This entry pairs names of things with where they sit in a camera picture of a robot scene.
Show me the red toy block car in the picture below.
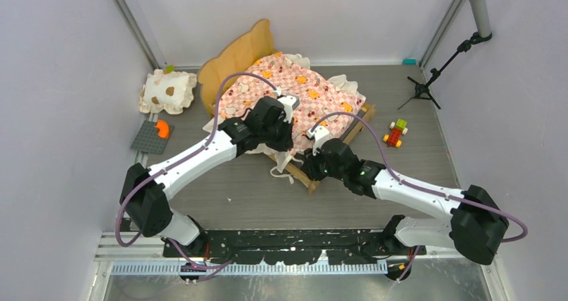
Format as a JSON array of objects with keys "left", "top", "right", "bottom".
[{"left": 382, "top": 119, "right": 408, "bottom": 148}]

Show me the grey microphone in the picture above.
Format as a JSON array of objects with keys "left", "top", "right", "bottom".
[{"left": 468, "top": 0, "right": 492, "bottom": 40}]

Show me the grey building baseplate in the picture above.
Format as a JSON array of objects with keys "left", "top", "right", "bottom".
[{"left": 130, "top": 121, "right": 174, "bottom": 154}]

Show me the pink checkered duck mattress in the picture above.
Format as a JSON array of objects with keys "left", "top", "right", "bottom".
[{"left": 213, "top": 52, "right": 366, "bottom": 179}]

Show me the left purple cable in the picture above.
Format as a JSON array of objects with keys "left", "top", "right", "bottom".
[{"left": 114, "top": 71, "right": 285, "bottom": 248}]

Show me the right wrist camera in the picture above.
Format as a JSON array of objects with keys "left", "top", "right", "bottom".
[{"left": 306, "top": 125, "right": 332, "bottom": 156}]

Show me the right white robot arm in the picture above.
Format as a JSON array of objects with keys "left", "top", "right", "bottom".
[{"left": 301, "top": 139, "right": 509, "bottom": 265}]

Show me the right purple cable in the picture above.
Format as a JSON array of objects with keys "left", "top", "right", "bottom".
[{"left": 310, "top": 111, "right": 529, "bottom": 283}]

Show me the teal small block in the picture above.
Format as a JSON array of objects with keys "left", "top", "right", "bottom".
[{"left": 402, "top": 58, "right": 417, "bottom": 66}]

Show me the wooden pet bed frame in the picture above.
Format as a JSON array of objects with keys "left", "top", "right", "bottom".
[{"left": 198, "top": 19, "right": 376, "bottom": 194}]

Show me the black microphone stand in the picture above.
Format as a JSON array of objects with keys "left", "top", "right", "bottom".
[{"left": 398, "top": 32, "right": 492, "bottom": 110}]

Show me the white ruffled pillow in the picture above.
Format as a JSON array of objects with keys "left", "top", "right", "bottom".
[{"left": 139, "top": 69, "right": 197, "bottom": 115}]

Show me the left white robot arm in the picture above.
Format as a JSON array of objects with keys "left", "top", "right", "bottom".
[{"left": 117, "top": 95, "right": 299, "bottom": 257}]

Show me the orange curved toy block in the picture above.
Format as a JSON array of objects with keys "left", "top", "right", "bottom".
[{"left": 154, "top": 120, "right": 171, "bottom": 139}]

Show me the purple cable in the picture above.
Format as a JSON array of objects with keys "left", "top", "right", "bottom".
[
  {"left": 114, "top": 71, "right": 285, "bottom": 248},
  {"left": 310, "top": 111, "right": 529, "bottom": 283}
]

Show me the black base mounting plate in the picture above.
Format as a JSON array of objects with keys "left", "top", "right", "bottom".
[{"left": 181, "top": 229, "right": 414, "bottom": 265}]

